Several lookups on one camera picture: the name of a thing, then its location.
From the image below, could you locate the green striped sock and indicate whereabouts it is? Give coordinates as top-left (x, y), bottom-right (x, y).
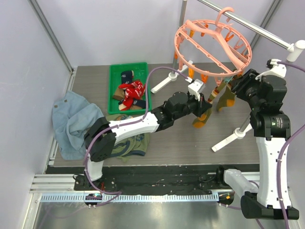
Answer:
top-left (193, 81), bottom-right (226, 128)
top-left (216, 83), bottom-right (235, 112)

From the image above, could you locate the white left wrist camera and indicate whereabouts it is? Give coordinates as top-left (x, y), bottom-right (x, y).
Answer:
top-left (188, 77), bottom-right (205, 101)

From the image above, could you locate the silver rack upright pole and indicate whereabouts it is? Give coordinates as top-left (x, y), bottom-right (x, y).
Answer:
top-left (239, 116), bottom-right (252, 133)

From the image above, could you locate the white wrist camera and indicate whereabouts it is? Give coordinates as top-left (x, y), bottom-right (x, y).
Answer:
top-left (188, 77), bottom-right (205, 101)
top-left (255, 59), bottom-right (286, 81)

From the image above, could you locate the pink round sock hanger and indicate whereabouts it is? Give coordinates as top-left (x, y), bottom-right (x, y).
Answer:
top-left (174, 7), bottom-right (252, 80)

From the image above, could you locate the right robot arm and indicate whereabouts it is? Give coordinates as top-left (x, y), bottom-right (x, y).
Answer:
top-left (215, 69), bottom-right (299, 220)

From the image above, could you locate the olive green t-shirt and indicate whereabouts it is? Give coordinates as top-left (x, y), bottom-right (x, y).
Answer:
top-left (106, 114), bottom-right (150, 164)

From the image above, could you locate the navy santa sock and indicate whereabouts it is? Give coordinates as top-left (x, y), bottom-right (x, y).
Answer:
top-left (119, 99), bottom-right (146, 111)
top-left (121, 70), bottom-right (134, 84)

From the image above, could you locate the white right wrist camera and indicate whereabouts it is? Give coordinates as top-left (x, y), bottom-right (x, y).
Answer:
top-left (255, 59), bottom-right (286, 81)

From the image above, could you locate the white rack corner joint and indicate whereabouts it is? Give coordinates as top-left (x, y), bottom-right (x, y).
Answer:
top-left (286, 40), bottom-right (305, 62)

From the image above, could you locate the red patterned sock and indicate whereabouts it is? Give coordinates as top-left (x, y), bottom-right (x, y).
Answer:
top-left (119, 81), bottom-right (145, 99)
top-left (122, 96), bottom-right (134, 107)

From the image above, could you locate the green plastic tray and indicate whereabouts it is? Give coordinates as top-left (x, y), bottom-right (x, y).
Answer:
top-left (108, 62), bottom-right (152, 115)

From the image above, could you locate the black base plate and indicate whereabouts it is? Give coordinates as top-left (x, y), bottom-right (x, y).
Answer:
top-left (73, 164), bottom-right (239, 194)

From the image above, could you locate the tan sock brown cuff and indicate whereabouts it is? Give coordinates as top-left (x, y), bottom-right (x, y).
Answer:
top-left (112, 87), bottom-right (125, 101)

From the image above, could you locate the silver horizontal rack bar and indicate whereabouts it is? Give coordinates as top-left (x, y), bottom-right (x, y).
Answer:
top-left (195, 0), bottom-right (293, 50)

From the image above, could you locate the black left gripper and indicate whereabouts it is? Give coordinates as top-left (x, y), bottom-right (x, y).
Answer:
top-left (173, 92), bottom-right (212, 121)

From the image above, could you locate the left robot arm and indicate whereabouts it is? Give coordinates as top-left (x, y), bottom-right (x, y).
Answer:
top-left (84, 92), bottom-right (212, 190)

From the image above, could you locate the teal clothespin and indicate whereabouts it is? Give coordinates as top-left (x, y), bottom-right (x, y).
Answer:
top-left (225, 76), bottom-right (234, 83)

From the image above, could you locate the light blue cloth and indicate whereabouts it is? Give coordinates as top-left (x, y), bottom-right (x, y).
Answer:
top-left (52, 91), bottom-right (104, 160)

